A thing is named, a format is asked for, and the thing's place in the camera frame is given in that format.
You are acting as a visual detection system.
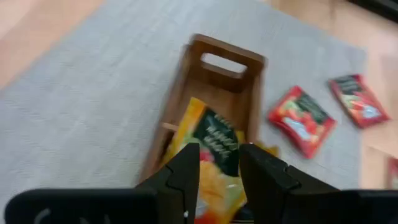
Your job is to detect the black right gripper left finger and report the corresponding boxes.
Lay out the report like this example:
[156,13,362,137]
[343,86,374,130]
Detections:
[136,142,200,224]

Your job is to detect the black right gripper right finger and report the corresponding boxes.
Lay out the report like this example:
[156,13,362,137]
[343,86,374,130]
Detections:
[239,142,339,224]

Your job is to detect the orange mango tea packet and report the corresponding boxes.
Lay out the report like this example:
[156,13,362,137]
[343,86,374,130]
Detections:
[161,96,249,224]

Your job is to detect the wooden tea organizer box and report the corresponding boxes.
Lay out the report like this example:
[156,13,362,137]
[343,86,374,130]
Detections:
[139,33,267,184]

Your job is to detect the red strawberry tea packet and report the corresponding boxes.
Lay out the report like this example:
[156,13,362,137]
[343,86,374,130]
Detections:
[328,73,391,129]
[267,85,337,159]
[387,157,398,190]

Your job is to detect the grey woven placemat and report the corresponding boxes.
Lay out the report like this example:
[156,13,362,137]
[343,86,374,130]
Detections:
[0,0,368,224]

